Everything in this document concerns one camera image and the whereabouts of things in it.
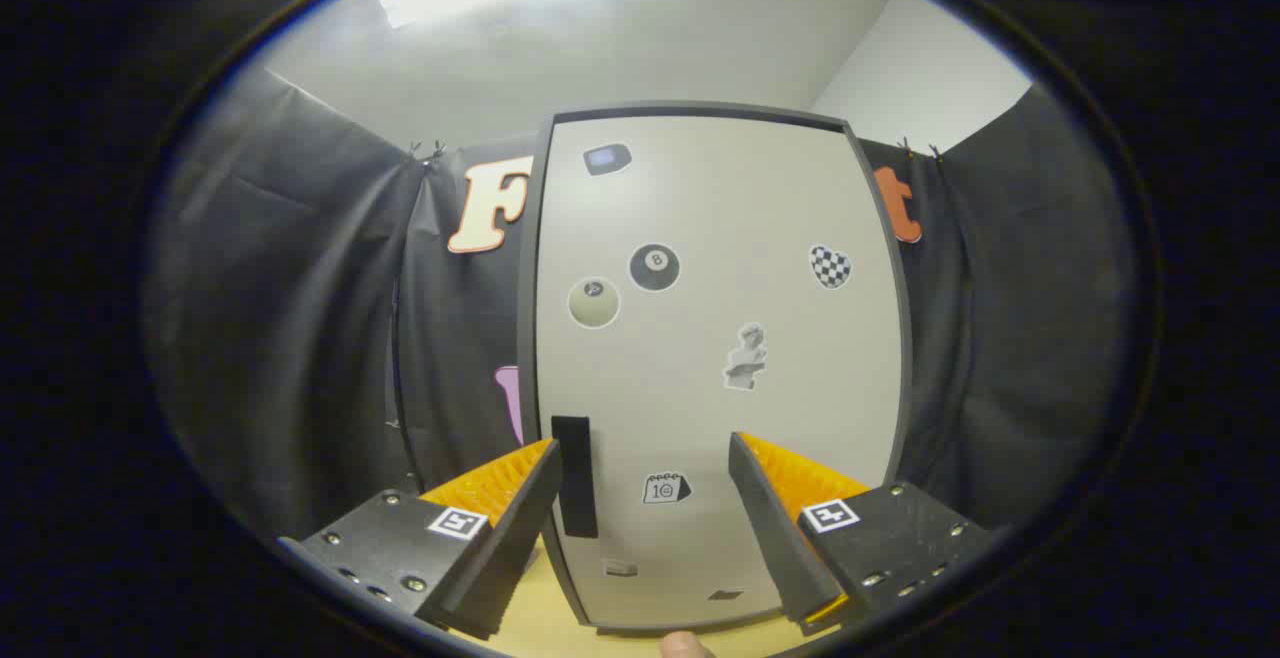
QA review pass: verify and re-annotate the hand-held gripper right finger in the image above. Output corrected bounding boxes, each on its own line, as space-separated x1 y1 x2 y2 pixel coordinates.
728 431 998 637

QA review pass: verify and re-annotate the black backdrop cloth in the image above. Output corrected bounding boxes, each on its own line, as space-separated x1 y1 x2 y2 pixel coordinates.
145 68 1136 549

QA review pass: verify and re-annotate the black door handle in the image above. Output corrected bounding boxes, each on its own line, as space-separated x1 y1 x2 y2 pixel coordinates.
551 415 600 540

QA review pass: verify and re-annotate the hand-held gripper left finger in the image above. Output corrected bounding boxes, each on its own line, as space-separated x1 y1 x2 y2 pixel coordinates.
278 438 563 641

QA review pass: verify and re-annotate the dark grey cabinet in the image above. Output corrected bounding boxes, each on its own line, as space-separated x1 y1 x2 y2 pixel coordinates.
517 101 913 634

